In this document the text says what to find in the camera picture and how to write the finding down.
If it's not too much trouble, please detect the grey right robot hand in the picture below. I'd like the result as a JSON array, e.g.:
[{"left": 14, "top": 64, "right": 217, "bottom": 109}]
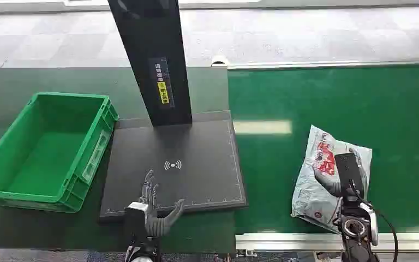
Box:
[{"left": 312, "top": 147, "right": 372, "bottom": 200}]

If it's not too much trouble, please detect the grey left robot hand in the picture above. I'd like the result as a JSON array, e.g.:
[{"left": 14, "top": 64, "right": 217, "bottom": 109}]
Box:
[{"left": 124, "top": 169, "right": 187, "bottom": 247}]

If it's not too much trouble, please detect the grey plastic parcel bag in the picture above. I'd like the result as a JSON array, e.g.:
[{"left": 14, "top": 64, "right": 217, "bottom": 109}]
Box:
[{"left": 290, "top": 124, "right": 374, "bottom": 235}]

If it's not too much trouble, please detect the black flat scanner pad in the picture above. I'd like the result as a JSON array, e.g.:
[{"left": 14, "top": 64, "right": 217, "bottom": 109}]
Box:
[{"left": 99, "top": 110, "right": 249, "bottom": 222}]

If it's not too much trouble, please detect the green conveyor belt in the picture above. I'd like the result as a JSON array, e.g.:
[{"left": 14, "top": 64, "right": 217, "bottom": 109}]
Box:
[{"left": 227, "top": 63, "right": 419, "bottom": 236}]

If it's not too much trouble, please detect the white label on crate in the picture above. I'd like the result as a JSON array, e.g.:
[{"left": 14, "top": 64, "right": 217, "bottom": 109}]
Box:
[{"left": 82, "top": 129, "right": 111, "bottom": 182}]

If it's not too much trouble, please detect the green plastic crate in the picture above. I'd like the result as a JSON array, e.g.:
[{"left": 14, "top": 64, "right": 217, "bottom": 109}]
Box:
[{"left": 0, "top": 91, "right": 120, "bottom": 215}]

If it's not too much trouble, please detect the black and yellow sticker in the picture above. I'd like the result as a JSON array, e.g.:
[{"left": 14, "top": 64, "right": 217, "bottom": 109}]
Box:
[{"left": 148, "top": 56, "right": 176, "bottom": 109}]

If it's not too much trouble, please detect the black cable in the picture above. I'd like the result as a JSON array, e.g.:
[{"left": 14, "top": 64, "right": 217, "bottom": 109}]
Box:
[{"left": 349, "top": 180, "right": 399, "bottom": 262}]

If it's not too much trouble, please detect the silver conveyor side rail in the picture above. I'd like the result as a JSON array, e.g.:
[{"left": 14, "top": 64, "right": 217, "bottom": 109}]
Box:
[
  {"left": 210, "top": 55, "right": 419, "bottom": 70},
  {"left": 235, "top": 232, "right": 419, "bottom": 253}
]

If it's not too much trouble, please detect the black upright scanner post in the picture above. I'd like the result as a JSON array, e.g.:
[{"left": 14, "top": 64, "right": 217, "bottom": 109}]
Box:
[{"left": 107, "top": 0, "right": 193, "bottom": 128}]

